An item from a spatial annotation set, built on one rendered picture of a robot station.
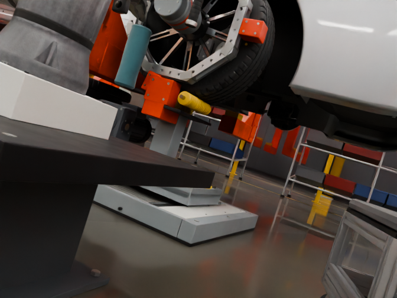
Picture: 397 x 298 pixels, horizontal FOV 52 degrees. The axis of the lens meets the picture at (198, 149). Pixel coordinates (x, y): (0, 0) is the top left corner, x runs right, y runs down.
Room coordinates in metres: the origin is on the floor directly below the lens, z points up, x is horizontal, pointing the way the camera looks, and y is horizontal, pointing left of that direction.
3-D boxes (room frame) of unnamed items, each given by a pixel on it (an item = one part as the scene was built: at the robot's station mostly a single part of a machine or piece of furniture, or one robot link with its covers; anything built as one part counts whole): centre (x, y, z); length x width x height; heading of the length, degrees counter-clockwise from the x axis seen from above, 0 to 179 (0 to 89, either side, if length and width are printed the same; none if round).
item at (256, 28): (1.64, -0.06, 0.85); 0.09 x 0.08 x 0.07; 66
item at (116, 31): (2.23, 0.54, 0.69); 0.52 x 0.17 x 0.35; 156
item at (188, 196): (1.91, 0.13, 0.13); 0.50 x 0.36 x 0.10; 66
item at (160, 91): (1.80, 0.21, 0.48); 0.16 x 0.12 x 0.17; 156
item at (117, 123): (2.10, 0.38, 0.26); 0.42 x 0.18 x 0.35; 156
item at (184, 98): (1.81, 0.08, 0.51); 0.29 x 0.06 x 0.06; 156
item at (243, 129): (4.11, -0.30, 0.69); 0.52 x 0.17 x 0.35; 156
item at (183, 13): (1.70, 0.26, 0.85); 0.21 x 0.14 x 0.14; 156
